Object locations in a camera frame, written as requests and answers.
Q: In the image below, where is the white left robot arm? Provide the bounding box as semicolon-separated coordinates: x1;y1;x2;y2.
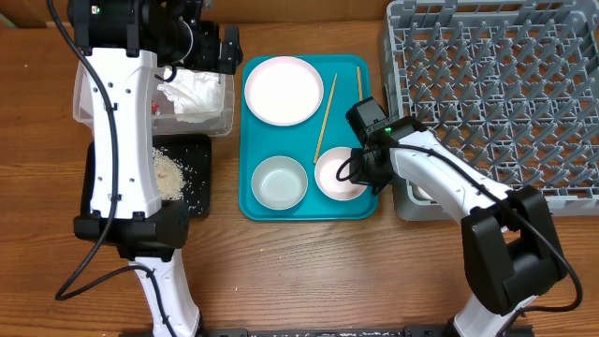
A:
63;1;243;336

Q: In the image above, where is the left wooden chopstick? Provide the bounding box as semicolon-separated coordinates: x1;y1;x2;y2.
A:
313;73;338;164

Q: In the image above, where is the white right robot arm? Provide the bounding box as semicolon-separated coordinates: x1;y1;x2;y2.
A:
336;97;571;336

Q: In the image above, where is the cooked white rice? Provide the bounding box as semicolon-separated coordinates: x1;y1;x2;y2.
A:
153;147;207;216

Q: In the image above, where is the clear plastic waste bin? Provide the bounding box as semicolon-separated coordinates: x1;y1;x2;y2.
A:
72;60;235;139

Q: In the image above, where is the white tissue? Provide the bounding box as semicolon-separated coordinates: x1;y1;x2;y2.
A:
157;69;226;124

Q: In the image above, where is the white plastic cup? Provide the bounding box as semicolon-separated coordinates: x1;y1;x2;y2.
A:
414;185;432;200

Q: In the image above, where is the white small bowl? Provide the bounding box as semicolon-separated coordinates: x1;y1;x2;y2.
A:
314;147;366;201

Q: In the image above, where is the large white round plate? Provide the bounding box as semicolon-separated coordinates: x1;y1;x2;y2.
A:
244;56;324;126

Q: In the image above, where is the grey bowl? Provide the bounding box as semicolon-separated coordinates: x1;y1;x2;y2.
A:
251;155;308;211

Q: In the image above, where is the teal plastic tray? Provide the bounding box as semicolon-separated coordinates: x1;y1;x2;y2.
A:
239;54;378;221

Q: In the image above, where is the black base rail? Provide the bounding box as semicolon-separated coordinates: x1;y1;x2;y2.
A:
199;325;445;337

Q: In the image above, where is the right wooden chopstick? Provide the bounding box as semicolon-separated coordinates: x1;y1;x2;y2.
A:
356;66;363;102

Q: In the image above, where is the black waste tray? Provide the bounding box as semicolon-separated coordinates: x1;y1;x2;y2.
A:
74;134;212;225

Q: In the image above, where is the wooden chopstick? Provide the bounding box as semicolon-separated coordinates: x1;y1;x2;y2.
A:
313;73;338;164
356;66;363;102

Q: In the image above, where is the grey dishwasher rack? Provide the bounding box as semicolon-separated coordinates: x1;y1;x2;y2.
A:
379;0;598;216

